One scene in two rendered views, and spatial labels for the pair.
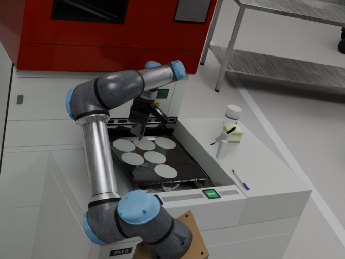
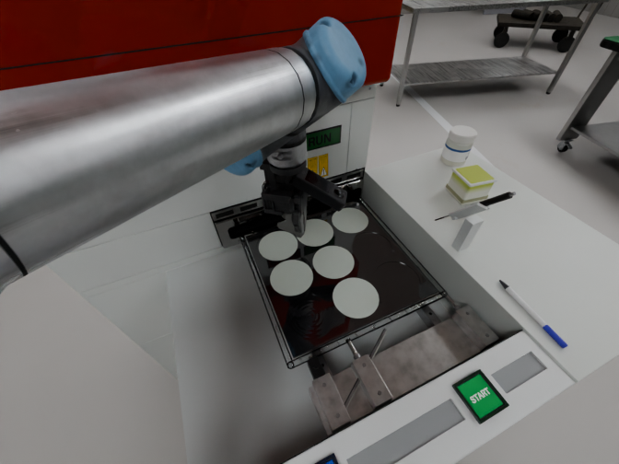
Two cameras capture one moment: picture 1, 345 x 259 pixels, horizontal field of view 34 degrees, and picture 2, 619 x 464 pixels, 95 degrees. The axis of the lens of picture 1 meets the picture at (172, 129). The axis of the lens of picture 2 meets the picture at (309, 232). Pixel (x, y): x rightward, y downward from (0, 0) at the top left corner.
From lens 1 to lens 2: 186 cm
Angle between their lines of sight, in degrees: 22
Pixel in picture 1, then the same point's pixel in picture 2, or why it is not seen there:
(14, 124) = (62, 261)
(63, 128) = (168, 239)
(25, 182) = (157, 312)
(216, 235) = not seen: hidden behind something
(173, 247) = not seen: outside the picture
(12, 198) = (151, 330)
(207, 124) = (417, 169)
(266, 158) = (550, 221)
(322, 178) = (515, 169)
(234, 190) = (527, 353)
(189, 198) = (426, 430)
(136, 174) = (296, 326)
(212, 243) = not seen: hidden behind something
